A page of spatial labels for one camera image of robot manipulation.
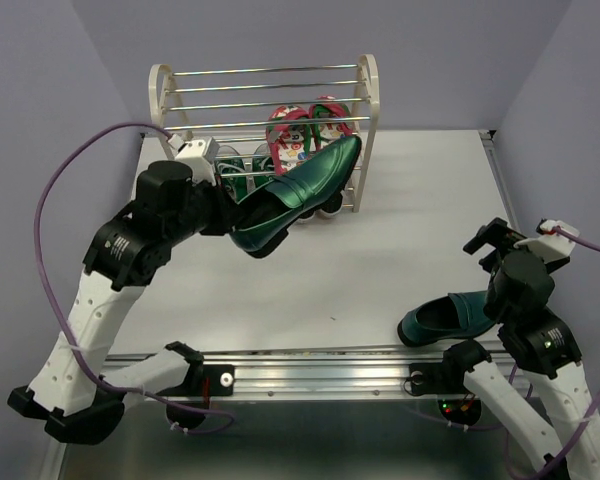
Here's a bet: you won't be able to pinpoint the teal velvet shoe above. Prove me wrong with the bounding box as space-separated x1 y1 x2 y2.
230 135 362 259
397 291 496 347

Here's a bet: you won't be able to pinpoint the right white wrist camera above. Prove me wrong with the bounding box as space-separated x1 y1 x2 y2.
514 219 580 273

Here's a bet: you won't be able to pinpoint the black sneaker right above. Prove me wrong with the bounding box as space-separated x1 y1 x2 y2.
318 192 343 218

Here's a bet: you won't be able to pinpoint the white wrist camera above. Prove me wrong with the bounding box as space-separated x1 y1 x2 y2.
514 219 580 273
167 134 220 185

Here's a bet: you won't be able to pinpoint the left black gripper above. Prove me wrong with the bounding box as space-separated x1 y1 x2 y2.
165 171 246 245

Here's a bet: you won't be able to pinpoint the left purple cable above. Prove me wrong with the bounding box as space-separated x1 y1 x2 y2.
33 122 236 436

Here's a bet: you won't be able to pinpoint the cream shoe rack chrome bars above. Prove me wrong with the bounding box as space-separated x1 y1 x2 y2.
148 54 380 212

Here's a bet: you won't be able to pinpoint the black sneaker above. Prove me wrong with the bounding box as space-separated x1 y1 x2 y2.
297 209 316 223
318 192 343 218

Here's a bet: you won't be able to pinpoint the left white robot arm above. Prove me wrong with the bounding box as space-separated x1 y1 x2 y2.
7 160 233 445

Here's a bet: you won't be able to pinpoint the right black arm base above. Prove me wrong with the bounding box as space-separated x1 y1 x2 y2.
403 362 482 427

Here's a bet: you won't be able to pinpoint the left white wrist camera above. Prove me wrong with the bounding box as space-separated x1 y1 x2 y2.
167 134 220 185

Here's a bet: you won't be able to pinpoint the black sneaker left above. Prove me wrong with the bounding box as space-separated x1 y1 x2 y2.
297 209 316 223

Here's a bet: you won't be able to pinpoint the pink flip-flop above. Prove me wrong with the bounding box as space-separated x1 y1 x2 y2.
309 95 355 151
266 105 313 175

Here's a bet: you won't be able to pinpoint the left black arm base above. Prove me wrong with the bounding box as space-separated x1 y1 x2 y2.
160 341 235 433

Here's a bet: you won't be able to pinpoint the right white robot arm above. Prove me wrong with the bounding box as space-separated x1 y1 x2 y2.
440 218 600 479

